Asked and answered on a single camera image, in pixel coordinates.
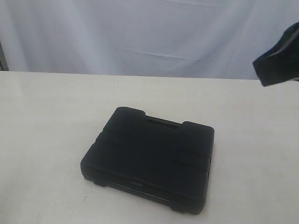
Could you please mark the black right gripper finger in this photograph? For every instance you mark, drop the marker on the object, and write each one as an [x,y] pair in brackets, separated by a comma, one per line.
[276,69]

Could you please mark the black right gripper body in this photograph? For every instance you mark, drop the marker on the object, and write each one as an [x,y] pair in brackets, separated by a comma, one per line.
[289,36]

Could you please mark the black plastic tool case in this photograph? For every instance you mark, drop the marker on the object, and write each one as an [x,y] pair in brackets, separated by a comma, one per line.
[156,159]

